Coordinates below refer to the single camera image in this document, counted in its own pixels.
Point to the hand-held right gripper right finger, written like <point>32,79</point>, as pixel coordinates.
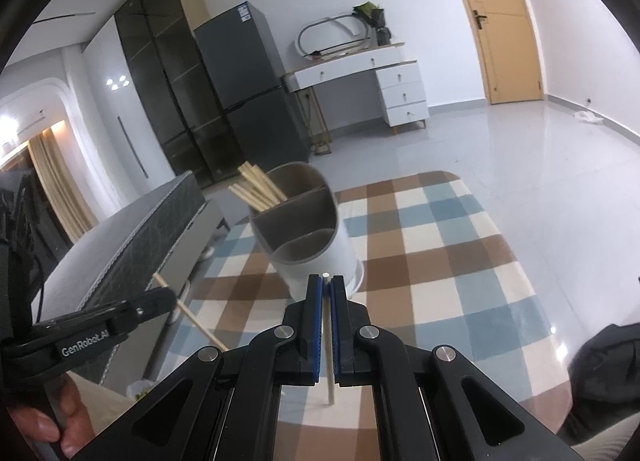
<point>339,326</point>

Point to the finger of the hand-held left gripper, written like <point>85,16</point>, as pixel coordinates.
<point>147,308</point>

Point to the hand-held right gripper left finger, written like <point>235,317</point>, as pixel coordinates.
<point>314,326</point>

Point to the single pale wooden chopstick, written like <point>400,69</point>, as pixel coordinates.
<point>328,391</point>
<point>200,326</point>

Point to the white grey utensil holder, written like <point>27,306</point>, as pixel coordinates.
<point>340,251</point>

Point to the bundle of wooden chopsticks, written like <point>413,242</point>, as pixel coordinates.
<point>260,193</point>

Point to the person's left hand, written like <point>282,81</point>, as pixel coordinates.
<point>75,416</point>

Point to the dark grey quilted bed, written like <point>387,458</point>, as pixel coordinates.
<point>115,251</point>

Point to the plain beige cloth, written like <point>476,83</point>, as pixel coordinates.
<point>107,406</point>

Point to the small white container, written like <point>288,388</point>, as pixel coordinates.
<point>139,389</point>

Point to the beige curtain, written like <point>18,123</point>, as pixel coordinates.
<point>60,191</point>

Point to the white wardrobe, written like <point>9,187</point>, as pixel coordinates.
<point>110,141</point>

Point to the dark glass cabinet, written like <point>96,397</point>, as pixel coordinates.
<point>165,91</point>

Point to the white dressing table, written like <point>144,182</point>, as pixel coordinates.
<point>405,91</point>

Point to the grey refrigerator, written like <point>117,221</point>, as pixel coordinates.
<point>245,81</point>

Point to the dark cloth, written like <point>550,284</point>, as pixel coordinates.
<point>610,371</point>

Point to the beige ribbed cloth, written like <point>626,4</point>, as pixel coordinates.
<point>610,443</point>

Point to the crumpled white bag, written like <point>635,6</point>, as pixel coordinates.
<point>587,116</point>

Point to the light wooden door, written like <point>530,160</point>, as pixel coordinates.
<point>505,41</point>

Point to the gold frame stool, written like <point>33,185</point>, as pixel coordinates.
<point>322,146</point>

